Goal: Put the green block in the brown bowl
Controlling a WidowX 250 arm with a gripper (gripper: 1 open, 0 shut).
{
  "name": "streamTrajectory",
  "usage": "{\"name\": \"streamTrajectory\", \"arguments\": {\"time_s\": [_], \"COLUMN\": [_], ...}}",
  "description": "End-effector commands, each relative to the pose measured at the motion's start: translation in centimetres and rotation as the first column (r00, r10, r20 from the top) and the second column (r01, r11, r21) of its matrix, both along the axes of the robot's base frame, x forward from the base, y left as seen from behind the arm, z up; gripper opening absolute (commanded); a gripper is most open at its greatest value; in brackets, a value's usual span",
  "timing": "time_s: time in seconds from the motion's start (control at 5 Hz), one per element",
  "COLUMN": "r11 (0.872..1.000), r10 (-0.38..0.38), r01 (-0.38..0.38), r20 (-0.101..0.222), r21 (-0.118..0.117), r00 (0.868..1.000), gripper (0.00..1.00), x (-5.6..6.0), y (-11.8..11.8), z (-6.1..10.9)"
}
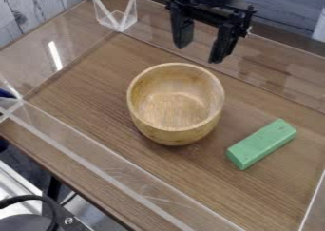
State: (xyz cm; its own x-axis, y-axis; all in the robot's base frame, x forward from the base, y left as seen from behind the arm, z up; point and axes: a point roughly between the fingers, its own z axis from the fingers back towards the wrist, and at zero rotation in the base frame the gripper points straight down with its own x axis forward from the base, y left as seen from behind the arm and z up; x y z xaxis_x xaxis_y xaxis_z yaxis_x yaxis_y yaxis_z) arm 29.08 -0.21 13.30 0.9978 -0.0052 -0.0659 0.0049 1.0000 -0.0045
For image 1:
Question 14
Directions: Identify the black cable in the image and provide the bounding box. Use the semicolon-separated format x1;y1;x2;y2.
0;194;62;231

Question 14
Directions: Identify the green rectangular block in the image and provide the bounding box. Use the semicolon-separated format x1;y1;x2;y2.
226;119;297;170

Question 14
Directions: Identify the clear acrylic corner bracket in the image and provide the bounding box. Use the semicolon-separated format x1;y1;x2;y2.
92;0;138;32

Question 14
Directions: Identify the black metal bracket with screw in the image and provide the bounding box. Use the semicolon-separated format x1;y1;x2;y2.
40;196;94;231

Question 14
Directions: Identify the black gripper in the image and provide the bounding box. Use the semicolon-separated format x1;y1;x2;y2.
166;0;257;64

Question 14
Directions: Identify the light wooden bowl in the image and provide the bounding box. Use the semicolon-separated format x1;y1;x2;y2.
127;63;225;146

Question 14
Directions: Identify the clear acrylic tray wall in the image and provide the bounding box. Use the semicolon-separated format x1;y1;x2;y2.
0;84;244;231

